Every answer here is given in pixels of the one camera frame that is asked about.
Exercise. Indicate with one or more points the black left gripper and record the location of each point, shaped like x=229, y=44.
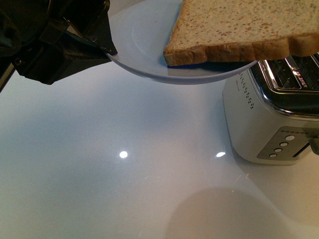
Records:
x=48, y=40

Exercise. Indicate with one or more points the grey round plate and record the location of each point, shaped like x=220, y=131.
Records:
x=141, y=29

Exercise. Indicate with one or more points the slice of brown bread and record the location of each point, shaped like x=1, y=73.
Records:
x=243, y=30

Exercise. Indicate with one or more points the silver two-slot toaster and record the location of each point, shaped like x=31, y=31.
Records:
x=272, y=110

